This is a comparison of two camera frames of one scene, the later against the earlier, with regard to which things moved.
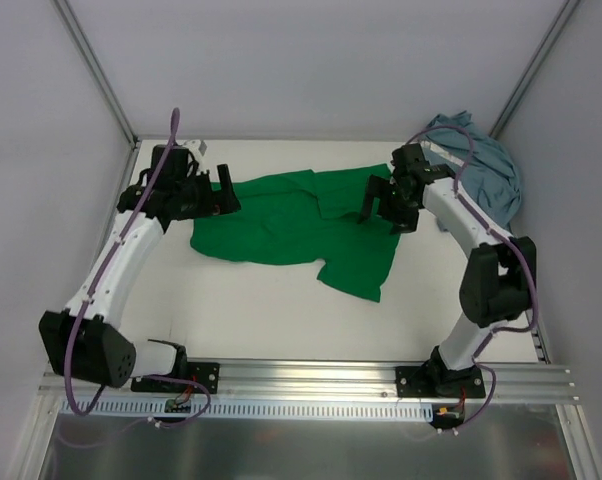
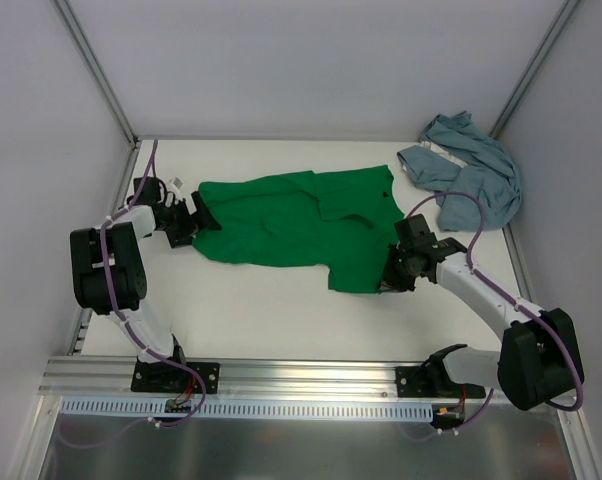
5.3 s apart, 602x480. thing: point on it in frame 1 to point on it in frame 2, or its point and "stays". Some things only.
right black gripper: x=388 y=201 to x=396 y=270
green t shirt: x=304 y=216 stays
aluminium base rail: x=315 y=380 stays
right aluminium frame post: x=533 y=68 stays
